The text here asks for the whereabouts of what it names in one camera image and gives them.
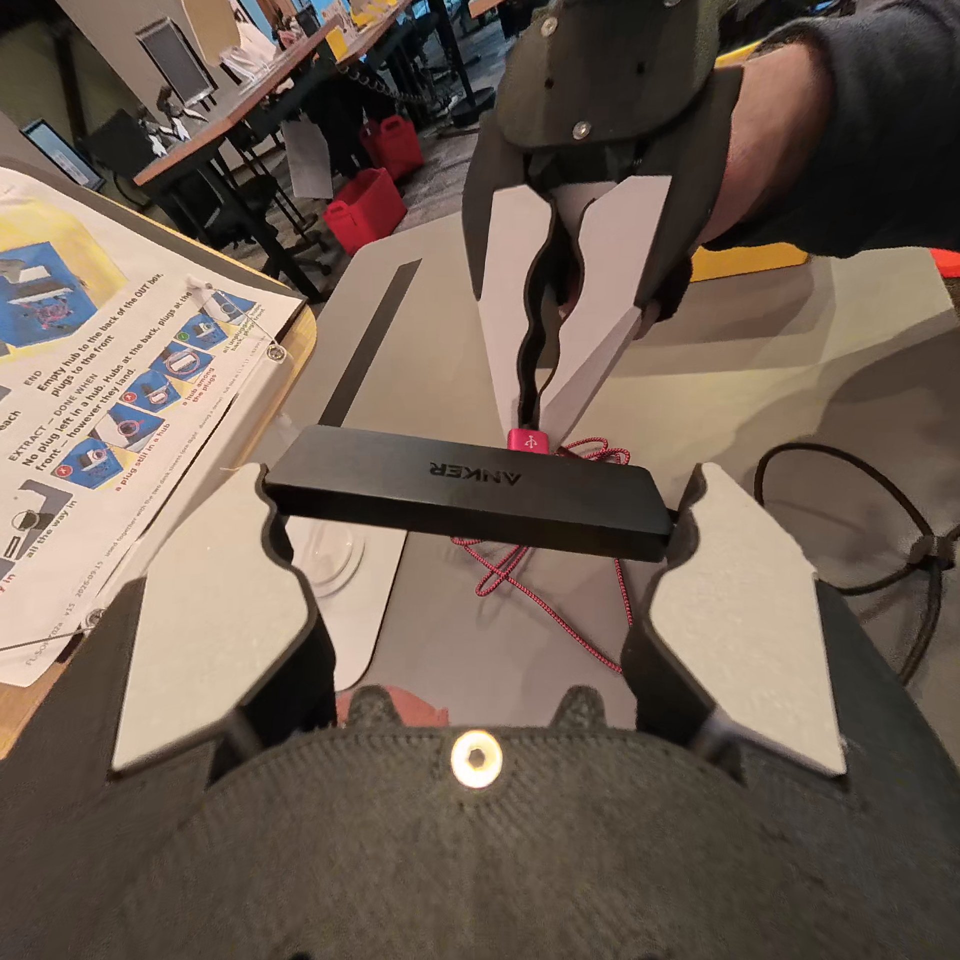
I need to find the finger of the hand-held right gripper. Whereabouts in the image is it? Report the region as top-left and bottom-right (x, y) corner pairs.
(536, 174), (674, 440)
(474, 186), (564, 447)

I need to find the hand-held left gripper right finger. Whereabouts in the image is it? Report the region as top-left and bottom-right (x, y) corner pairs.
(621, 461), (850, 780)

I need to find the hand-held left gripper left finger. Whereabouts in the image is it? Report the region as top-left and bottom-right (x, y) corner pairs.
(111, 461), (339, 777)

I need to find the pink braided usb cable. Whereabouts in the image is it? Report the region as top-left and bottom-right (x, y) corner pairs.
(450, 427), (637, 676)

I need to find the black hub cable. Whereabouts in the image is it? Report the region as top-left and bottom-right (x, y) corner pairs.
(667, 442), (960, 687)

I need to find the person's right hand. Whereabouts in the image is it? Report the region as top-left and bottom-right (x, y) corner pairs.
(701, 54), (837, 245)

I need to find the person's left hand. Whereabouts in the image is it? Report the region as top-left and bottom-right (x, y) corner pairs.
(390, 688), (455, 729)

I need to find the black round stand base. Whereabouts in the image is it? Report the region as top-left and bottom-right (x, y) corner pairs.
(450, 88), (498, 129)

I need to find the black tape strip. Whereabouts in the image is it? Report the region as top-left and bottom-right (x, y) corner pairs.
(318, 258), (423, 429)

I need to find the red plastic bin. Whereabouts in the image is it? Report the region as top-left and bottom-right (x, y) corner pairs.
(360, 114), (426, 181)
(324, 166), (408, 256)

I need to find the printed instruction sheet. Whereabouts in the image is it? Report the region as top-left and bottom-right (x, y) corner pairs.
(0, 166), (307, 687)

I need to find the wooden top desk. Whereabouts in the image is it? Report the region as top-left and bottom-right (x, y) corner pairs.
(133, 15), (361, 297)

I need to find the framed display screen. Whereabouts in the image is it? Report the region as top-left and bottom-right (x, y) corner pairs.
(136, 16), (219, 108)

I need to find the laptop screen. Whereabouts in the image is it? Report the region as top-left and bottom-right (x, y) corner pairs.
(21, 118), (108, 195)

